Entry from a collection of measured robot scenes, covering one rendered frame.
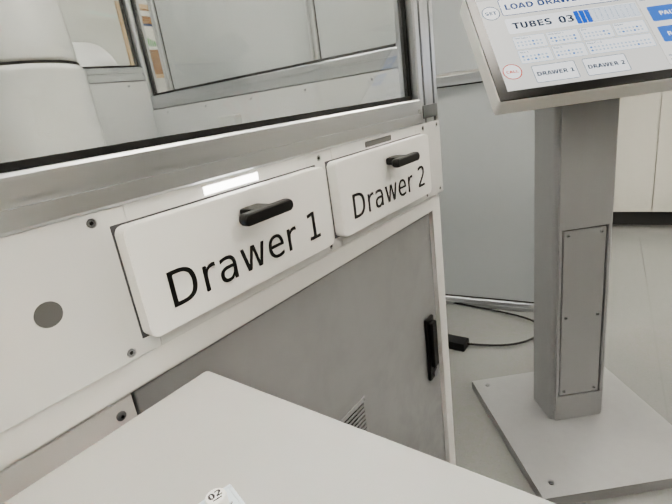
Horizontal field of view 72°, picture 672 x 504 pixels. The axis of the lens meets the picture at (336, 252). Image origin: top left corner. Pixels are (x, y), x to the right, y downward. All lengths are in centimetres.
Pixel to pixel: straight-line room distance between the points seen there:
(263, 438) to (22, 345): 20
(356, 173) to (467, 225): 151
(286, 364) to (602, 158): 94
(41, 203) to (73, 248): 4
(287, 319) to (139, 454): 28
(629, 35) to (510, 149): 88
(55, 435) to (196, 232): 21
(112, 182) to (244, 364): 27
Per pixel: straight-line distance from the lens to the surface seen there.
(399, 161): 72
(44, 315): 44
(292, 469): 37
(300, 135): 62
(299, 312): 66
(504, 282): 222
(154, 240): 46
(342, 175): 66
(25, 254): 43
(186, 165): 50
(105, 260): 46
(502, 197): 210
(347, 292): 74
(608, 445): 153
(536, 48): 117
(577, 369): 150
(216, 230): 50
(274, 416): 42
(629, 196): 341
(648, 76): 122
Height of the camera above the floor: 101
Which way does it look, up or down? 18 degrees down
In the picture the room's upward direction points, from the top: 8 degrees counter-clockwise
